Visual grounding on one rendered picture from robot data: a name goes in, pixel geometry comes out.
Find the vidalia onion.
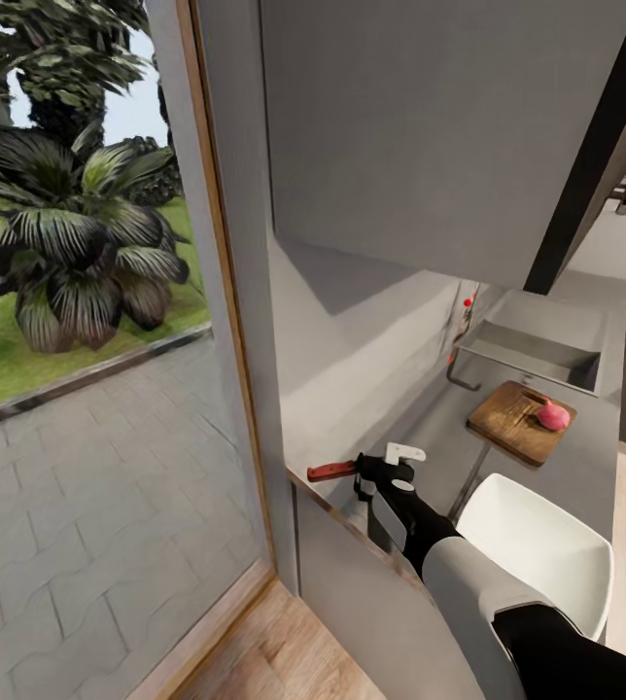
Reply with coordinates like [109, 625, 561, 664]
[539, 401, 574, 436]

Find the cutting board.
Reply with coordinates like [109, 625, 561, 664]
[467, 380, 577, 468]

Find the parer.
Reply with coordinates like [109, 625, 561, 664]
[307, 459, 358, 479]

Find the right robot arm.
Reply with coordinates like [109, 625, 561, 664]
[356, 442, 626, 700]

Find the bowl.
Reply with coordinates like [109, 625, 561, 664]
[456, 473, 614, 643]

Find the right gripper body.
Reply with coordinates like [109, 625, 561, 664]
[361, 455, 414, 485]

